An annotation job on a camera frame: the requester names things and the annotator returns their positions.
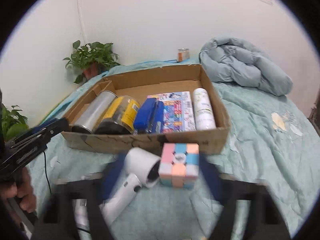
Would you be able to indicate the white spray bottle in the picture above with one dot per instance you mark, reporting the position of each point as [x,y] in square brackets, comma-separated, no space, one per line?
[203,112]

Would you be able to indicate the brown cardboard box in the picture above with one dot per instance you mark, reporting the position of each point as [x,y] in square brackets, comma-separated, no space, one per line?
[139,84]

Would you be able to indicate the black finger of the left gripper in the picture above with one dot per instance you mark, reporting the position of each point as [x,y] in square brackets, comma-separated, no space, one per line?
[41,134]

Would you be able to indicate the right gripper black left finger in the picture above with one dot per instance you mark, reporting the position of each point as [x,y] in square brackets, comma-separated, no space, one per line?
[77,203]

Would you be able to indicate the potted plant red pot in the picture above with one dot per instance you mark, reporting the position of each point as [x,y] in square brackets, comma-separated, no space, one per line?
[91,59]

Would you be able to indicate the silver metal cylinder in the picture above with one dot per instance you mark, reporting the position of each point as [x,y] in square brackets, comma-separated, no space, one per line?
[89,118]

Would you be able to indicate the white hair dryer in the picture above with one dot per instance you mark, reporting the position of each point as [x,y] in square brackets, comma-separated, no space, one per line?
[141,170]

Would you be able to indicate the yellow label plastic jar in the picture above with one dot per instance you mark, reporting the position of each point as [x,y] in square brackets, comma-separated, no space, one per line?
[119,117]

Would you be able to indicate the light blue puffer jacket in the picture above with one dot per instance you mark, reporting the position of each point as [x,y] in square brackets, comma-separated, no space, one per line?
[229,59]

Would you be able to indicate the blue stapler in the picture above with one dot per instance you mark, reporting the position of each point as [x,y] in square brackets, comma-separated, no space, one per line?
[149,118]

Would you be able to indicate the colourful game box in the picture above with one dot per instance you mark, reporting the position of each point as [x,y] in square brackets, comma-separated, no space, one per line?
[178,114]

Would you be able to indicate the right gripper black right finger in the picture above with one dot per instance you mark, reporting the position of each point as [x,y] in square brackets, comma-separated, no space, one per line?
[263,219]

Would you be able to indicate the pastel puzzle cube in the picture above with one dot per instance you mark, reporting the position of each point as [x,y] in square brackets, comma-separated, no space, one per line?
[179,166]

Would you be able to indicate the large green leaf plant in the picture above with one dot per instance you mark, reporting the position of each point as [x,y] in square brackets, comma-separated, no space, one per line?
[13,122]

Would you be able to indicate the person's left hand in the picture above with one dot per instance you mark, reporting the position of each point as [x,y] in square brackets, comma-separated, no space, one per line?
[24,192]

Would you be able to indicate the white wall pipe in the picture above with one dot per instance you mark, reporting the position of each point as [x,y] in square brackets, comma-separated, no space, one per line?
[81,20]

